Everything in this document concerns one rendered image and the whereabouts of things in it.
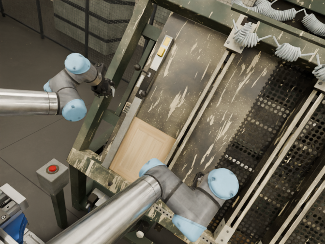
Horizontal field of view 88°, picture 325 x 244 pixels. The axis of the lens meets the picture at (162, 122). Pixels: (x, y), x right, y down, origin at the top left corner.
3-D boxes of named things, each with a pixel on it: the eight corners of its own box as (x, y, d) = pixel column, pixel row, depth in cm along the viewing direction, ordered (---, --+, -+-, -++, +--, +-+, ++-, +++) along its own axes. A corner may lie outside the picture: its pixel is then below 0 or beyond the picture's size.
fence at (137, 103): (104, 163, 120) (101, 165, 116) (167, 37, 107) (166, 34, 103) (110, 167, 120) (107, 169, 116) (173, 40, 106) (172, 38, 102)
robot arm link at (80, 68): (57, 61, 61) (76, 46, 61) (76, 74, 72) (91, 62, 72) (68, 76, 59) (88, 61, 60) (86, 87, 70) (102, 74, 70)
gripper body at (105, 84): (99, 98, 87) (86, 90, 75) (98, 83, 88) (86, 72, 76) (113, 97, 86) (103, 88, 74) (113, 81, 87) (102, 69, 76)
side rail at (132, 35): (82, 144, 130) (71, 147, 119) (146, 5, 115) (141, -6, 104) (88, 148, 129) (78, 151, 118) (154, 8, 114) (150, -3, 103)
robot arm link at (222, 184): (202, 184, 42) (222, 160, 45) (192, 188, 51) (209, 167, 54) (228, 209, 40) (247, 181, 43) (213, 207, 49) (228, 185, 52)
